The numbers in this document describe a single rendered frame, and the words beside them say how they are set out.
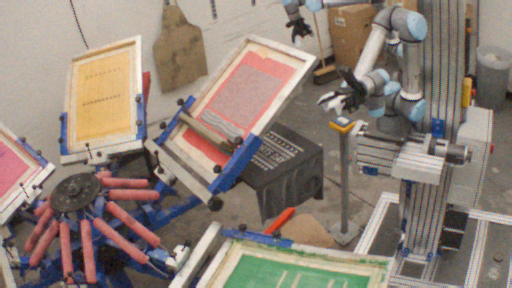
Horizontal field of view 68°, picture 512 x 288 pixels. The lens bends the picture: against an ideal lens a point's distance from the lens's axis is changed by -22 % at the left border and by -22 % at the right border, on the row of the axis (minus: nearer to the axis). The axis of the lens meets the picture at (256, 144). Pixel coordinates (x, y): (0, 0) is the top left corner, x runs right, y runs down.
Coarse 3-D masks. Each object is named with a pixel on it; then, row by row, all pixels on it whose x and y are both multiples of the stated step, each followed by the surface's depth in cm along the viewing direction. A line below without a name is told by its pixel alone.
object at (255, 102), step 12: (276, 60) 245; (264, 72) 246; (276, 72) 241; (288, 72) 236; (252, 84) 246; (264, 84) 241; (276, 84) 236; (252, 96) 242; (264, 96) 237; (240, 108) 242; (252, 108) 237; (264, 108) 233; (228, 120) 243; (240, 120) 238; (252, 120) 233; (216, 132) 243; (216, 156) 235; (228, 156) 230
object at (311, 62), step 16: (240, 48) 264; (272, 48) 249; (288, 48) 239; (224, 64) 262; (304, 64) 227; (208, 80) 262; (304, 80) 227; (288, 96) 224; (192, 112) 262; (272, 112) 223; (176, 128) 259; (256, 128) 224; (192, 160) 238; (208, 176) 226
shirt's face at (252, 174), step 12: (276, 132) 287; (288, 132) 285; (300, 144) 273; (312, 144) 272; (300, 156) 264; (252, 168) 261; (276, 168) 258; (288, 168) 256; (252, 180) 252; (264, 180) 251
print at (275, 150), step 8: (264, 136) 285; (272, 136) 284; (280, 136) 283; (264, 144) 278; (272, 144) 277; (280, 144) 276; (288, 144) 275; (256, 152) 273; (264, 152) 271; (272, 152) 270; (280, 152) 269; (288, 152) 268; (296, 152) 267; (256, 160) 266; (264, 160) 265; (272, 160) 264; (280, 160) 263; (264, 168) 259
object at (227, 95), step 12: (240, 60) 261; (252, 60) 256; (264, 60) 250; (240, 72) 256; (252, 72) 251; (228, 84) 257; (240, 84) 251; (216, 96) 257; (228, 96) 252; (240, 96) 246; (204, 108) 258; (216, 108) 252; (228, 108) 247; (192, 132) 254; (192, 144) 249; (204, 144) 244
